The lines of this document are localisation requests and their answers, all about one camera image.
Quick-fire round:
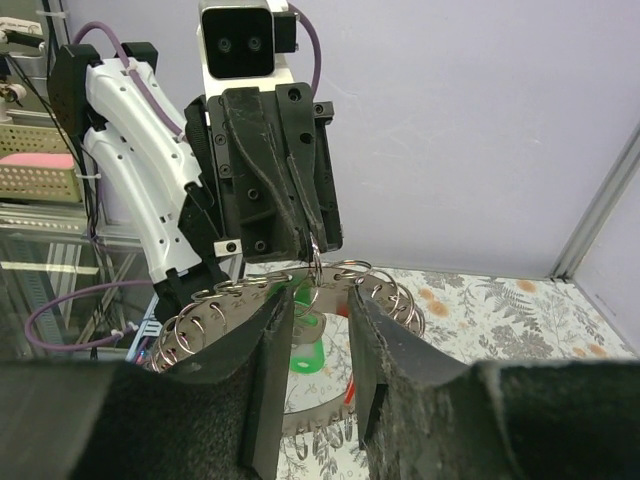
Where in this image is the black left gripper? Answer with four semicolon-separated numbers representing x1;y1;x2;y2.
183;83;343;266

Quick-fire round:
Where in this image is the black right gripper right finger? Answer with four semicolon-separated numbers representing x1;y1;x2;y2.
347;288;639;479

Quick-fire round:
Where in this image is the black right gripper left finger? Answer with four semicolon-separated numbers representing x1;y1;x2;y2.
1;287;294;479

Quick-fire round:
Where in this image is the green key tag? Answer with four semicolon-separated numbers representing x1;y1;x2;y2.
289;294;327;375

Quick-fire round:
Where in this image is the red key tag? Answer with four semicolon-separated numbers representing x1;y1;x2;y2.
336;304;355;405

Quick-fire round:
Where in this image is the steel disc with keyrings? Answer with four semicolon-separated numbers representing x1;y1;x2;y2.
147;260;425;461

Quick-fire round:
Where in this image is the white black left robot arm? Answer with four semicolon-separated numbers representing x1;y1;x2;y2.
48;42;343;321

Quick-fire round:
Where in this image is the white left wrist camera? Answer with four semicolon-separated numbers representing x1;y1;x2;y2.
196;0;297;99

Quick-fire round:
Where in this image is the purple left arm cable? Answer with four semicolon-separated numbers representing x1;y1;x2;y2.
24;4;324;349

